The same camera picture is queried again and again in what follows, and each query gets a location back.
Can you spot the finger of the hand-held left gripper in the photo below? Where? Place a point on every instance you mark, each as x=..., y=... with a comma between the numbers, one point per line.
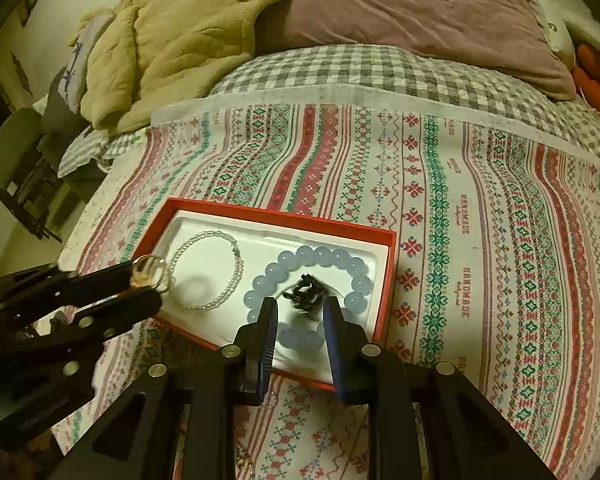
x=125, y=307
x=90, y=280

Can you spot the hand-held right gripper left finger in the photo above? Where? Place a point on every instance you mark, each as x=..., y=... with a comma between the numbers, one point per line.
x=269, y=345

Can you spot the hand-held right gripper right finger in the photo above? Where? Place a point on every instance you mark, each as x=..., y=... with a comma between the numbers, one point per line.
x=336, y=350

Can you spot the black hair claw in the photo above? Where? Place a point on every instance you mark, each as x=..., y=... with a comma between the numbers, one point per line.
x=305, y=295

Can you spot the red jewelry box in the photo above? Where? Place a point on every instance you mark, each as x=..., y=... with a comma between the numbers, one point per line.
x=380, y=280

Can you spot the grey chair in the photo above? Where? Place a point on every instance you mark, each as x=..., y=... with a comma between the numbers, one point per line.
x=17, y=145

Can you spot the red green patterned cloth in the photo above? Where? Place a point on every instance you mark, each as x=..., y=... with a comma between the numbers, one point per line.
x=480, y=260

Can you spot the blue printed grey pillow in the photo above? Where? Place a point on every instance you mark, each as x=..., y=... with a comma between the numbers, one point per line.
x=87, y=55

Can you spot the beige fleece blanket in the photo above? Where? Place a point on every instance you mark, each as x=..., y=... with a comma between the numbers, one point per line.
x=180, y=35

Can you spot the grey checked bed sheet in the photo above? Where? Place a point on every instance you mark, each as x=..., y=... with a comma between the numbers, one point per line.
x=360, y=67

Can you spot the purple pillow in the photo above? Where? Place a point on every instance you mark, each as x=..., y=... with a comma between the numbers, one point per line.
x=420, y=10

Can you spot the orange plush toy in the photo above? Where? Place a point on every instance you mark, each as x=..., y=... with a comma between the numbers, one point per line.
x=597, y=80

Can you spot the white plush pillow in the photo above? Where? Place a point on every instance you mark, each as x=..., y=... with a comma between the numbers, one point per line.
x=565, y=10

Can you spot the wall picture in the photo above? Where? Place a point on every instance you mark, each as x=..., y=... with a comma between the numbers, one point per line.
x=30, y=5
x=22, y=74

